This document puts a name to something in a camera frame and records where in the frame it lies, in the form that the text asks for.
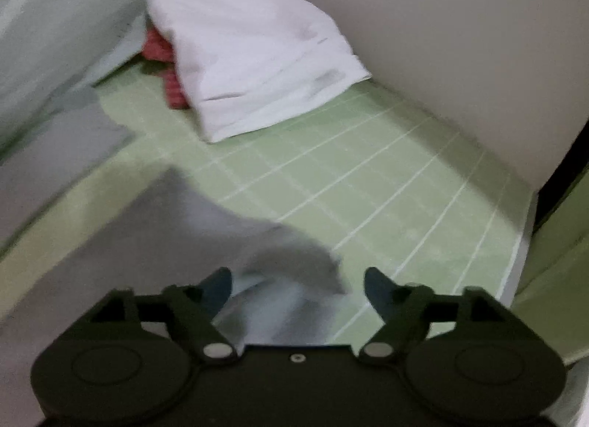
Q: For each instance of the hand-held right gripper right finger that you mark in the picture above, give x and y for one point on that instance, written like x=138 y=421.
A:
x=379 y=292

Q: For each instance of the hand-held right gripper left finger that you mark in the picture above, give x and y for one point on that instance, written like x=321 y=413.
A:
x=221 y=290

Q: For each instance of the grey shirt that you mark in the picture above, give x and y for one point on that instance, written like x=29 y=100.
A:
x=161 y=233

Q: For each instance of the green checked bed sheet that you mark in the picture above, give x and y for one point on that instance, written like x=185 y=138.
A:
x=368 y=178

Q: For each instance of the white folded garment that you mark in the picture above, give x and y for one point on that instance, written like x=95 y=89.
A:
x=257 y=59

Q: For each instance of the red folded garment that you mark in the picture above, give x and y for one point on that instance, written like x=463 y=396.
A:
x=158 y=49

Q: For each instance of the white bed board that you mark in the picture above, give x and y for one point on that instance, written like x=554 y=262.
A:
x=460 y=49

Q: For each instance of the carrot print quilt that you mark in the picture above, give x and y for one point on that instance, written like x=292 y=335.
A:
x=60 y=31

